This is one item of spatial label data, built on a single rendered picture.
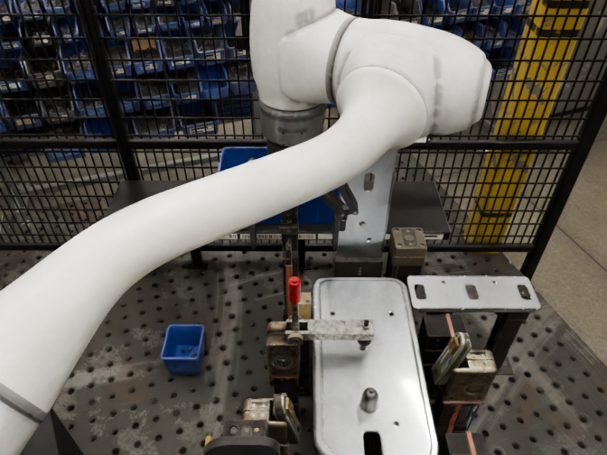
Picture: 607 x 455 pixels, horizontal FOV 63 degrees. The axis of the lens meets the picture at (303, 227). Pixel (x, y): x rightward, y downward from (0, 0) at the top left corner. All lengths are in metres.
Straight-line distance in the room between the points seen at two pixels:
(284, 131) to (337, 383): 0.55
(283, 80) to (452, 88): 0.20
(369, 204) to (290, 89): 0.56
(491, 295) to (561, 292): 1.57
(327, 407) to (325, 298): 0.27
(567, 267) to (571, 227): 0.35
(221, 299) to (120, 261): 1.12
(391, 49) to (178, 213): 0.27
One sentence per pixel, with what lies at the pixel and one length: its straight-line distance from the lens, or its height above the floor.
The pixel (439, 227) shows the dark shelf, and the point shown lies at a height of 1.03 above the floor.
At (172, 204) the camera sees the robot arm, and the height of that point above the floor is 1.60.
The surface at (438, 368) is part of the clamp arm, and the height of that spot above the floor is 1.01.
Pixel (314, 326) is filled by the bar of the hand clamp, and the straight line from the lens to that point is 1.00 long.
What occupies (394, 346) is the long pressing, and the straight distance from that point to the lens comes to 1.08.
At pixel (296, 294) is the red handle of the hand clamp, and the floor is 1.18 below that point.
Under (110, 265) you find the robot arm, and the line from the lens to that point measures 0.44.
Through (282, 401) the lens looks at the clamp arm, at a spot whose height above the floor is 1.11.
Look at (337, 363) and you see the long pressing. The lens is 1.05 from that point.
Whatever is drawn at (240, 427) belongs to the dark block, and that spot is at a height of 1.12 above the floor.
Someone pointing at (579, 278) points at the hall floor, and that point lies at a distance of 2.89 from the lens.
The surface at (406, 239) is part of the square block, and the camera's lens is 1.22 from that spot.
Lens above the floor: 1.88
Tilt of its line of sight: 42 degrees down
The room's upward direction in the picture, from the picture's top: straight up
